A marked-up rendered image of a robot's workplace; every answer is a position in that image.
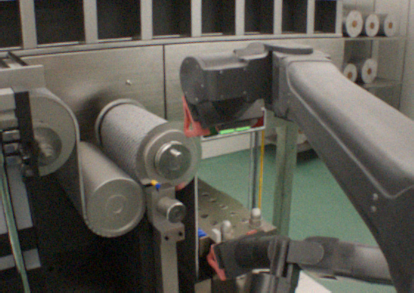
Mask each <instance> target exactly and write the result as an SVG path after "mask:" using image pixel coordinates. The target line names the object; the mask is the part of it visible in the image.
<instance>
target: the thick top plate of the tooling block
mask: <svg viewBox="0 0 414 293"><path fill-rule="evenodd" d="M250 216H251V211H249V210H248V209H246V208H245V207H244V206H241V205H240V204H238V203H237V202H236V201H234V200H232V199H231V198H229V197H228V196H226V195H225V194H224V193H221V192H219V191H218V190H216V189H215V188H214V187H212V186H210V185H209V184H207V183H206V182H204V181H202V180H201V179H199V178H197V224H198V228H200V230H202V231H203V232H204V233H205V234H207V235H209V253H210V251H211V246H213V245H214V244H217V242H216V241H214V240H213V239H212V230H213V229H216V230H218V231H220V227H221V223H222V222H223V221H224V220H228V221H229V222H230V223H231V227H232V230H233V231H234V233H233V236H234V238H235V237H237V236H239V235H245V234H246V233H247V232H250V231H252V230H254V229H252V228H251V227H249V226H248V223H249V218H250ZM262 223H263V227H261V228H258V229H255V230H257V231H258V230H262V229H263V230H265V233H266V236H267V237H269V236H276V227H275V226H274V225H273V224H270V223H269V222H267V221H266V220H263V219H262Z"/></svg>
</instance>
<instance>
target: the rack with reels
mask: <svg viewBox="0 0 414 293"><path fill-rule="evenodd" d="M373 3H374V5H373V14H366V13H359V12H358V11H356V10H343V11H342V31H341V34H342V38H344V39H345V40H348V41H353V40H371V44H370V49H371V50H370V58H363V57H358V56H353V57H351V58H350V60H348V62H347V63H343V69H342V75H343V76H344V77H345V78H347V79H348V80H349V81H351V82H353V83H354V84H356V85H358V87H361V88H362V89H363V90H365V89H367V92H369V89H370V88H374V87H386V86H390V85H394V84H400V95H399V100H398V112H399V110H400V104H401V91H402V87H403V77H404V65H405V60H406V58H405V55H406V51H407V40H408V37H407V34H408V29H409V28H408V25H409V20H410V19H409V17H410V4H411V1H410V0H409V1H408V5H409V6H408V11H407V14H408V15H407V27H406V36H405V38H402V37H398V36H392V35H393V34H394V33H395V31H396V29H397V28H396V25H397V20H396V17H395V16H394V15H393V14H391V13H375V11H376V0H373ZM376 39H378V40H387V39H392V40H398V39H405V45H404V58H403V67H402V72H401V81H393V80H389V79H387V78H379V77H376V72H377V69H376V63H375V61H374V60H373V59H372V49H373V40H376ZM276 133H277V134H275V135H269V136H265V130H264V140H265V141H268V142H270V143H272V144H276V145H277V136H278V127H276ZM308 149H313V147H312V145H311V144H310V142H309V141H308V140H307V138H306V137H305V136H304V134H303V133H302V131H300V129H299V127H298V126H297V129H296V150H295V161H294V169H296V154H297V153H298V152H301V151H305V150H308Z"/></svg>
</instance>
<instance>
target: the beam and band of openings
mask: <svg viewBox="0 0 414 293"><path fill-rule="evenodd" d="M343 1H344V0H0V49H3V48H12V47H18V48H17V49H3V50H0V57H1V58H8V57H7V55H6V54H7V53H8V52H10V51H11V52H13V53H14V54H15V55H17V56H29V55H41V54H53V53H66V52H75V51H79V50H99V49H106V48H119V47H131V46H146V45H160V44H176V43H187V42H201V41H228V40H233V41H242V40H256V39H270V38H276V39H284V38H336V37H342V34H341V31H342V11H343V7H342V4H343ZM251 32H253V33H251ZM282 32H286V33H282ZM288 32H292V33H288ZM314 32H320V33H314ZM216 33H222V34H217V35H201V34H216ZM157 36H166V37H157ZM152 37H154V38H152ZM122 38H131V39H122ZM110 39H120V40H114V41H99V40H110ZM77 41H78V43H75V42H77ZM59 43H73V44H59ZM44 44H54V45H49V46H38V45H44Z"/></svg>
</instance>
